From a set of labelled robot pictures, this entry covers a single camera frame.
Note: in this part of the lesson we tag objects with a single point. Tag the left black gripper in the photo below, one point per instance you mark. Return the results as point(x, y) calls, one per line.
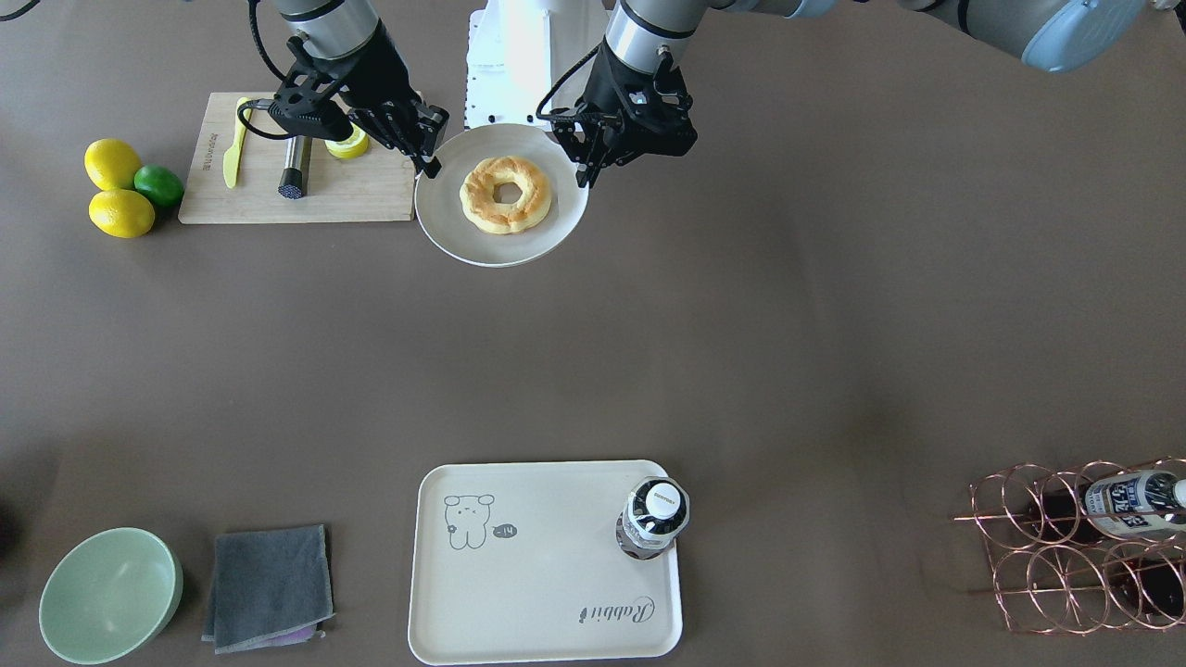
point(609, 86)

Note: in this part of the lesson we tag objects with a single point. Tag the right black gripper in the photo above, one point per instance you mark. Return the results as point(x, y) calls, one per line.
point(381, 76)

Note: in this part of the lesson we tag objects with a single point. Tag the glazed donut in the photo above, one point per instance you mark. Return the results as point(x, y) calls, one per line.
point(509, 194)

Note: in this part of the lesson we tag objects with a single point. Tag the white round plate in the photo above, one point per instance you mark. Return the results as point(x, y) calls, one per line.
point(439, 207)

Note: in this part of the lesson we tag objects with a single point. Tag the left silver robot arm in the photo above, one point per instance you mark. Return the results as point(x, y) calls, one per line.
point(1047, 36)

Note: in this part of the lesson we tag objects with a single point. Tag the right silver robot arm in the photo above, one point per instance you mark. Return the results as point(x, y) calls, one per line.
point(320, 29)

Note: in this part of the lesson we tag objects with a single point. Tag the dark drink bottle on tray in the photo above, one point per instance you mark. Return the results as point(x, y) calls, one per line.
point(655, 511)

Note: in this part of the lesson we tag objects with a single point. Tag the cream rabbit tray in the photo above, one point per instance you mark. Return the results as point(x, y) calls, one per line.
point(519, 562)

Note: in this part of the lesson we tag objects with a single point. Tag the wooden cutting board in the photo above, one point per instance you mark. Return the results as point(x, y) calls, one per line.
point(376, 187)

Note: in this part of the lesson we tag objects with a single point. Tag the half lemon slice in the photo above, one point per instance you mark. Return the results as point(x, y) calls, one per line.
point(356, 145)

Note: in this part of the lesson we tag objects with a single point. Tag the steel muddler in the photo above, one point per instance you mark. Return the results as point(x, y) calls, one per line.
point(294, 179)

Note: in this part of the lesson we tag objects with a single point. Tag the yellow plastic knife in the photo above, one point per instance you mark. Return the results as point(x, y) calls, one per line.
point(230, 164)

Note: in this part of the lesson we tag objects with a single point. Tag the green lime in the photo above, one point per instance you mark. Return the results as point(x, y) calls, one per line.
point(161, 186)

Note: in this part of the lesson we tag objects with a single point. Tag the whole yellow lemon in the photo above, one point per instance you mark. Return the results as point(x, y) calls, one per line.
point(111, 164)

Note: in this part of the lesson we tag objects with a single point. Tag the grey folded cloth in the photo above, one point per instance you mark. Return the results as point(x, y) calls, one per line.
point(268, 588)

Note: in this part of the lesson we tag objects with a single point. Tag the mint green bowl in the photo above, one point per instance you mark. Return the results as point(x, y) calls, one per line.
point(112, 593)

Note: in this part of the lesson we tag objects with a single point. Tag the bottle in rack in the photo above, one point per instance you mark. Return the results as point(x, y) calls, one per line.
point(1137, 505)
point(1147, 586)

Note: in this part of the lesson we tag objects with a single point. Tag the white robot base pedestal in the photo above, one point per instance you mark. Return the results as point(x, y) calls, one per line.
point(518, 49)

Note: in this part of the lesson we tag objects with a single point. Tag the copper wire bottle rack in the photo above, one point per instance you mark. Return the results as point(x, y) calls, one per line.
point(1046, 561)

